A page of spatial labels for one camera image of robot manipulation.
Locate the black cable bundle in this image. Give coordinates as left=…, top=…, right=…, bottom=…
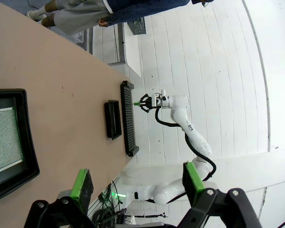
left=90, top=180, right=133, bottom=228

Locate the black slotted board rack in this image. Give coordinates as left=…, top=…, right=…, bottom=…
left=120, top=80, right=140, bottom=157

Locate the black ESD tray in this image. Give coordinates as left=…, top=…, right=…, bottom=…
left=0, top=88, right=40, bottom=200
left=104, top=99, right=123, bottom=141

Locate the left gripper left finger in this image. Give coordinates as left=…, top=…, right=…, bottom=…
left=23, top=168, right=97, bottom=228

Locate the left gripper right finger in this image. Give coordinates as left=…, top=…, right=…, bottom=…
left=178, top=161, right=264, bottom=228

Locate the thin black camera stand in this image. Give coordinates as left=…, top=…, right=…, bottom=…
left=130, top=212, right=169, bottom=220

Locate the white side table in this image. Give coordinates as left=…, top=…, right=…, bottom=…
left=80, top=22, right=143, bottom=78

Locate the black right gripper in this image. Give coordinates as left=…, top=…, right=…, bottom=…
left=133, top=94, right=162, bottom=114

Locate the person in blue jacket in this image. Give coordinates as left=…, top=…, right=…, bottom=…
left=53, top=0, right=190, bottom=36

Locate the grey plastic mesh basket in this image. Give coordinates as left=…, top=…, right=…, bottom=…
left=129, top=17, right=147, bottom=36

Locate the person's right forearm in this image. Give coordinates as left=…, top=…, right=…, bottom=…
left=105, top=7, right=148, bottom=27

